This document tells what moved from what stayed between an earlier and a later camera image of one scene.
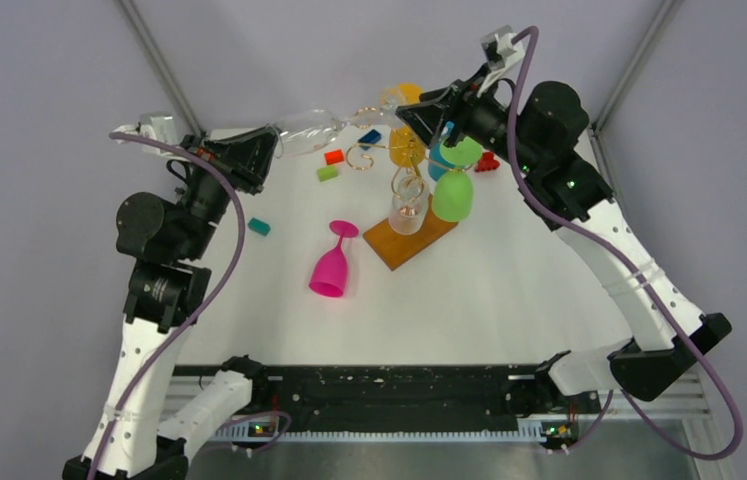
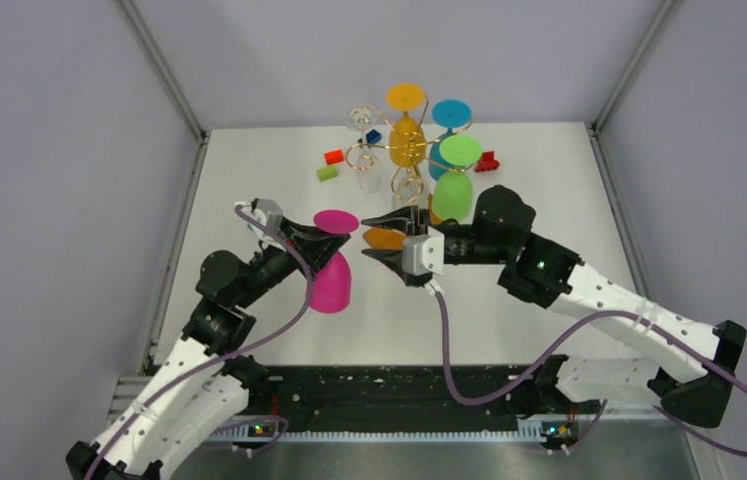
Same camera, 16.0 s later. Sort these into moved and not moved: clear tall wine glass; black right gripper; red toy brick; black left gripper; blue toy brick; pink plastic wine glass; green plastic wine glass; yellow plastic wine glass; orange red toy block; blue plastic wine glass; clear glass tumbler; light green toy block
Moved: pink plastic wine glass; black left gripper; black right gripper; clear tall wine glass
Not moved: light green toy block; blue plastic wine glass; orange red toy block; blue toy brick; red toy brick; yellow plastic wine glass; clear glass tumbler; green plastic wine glass
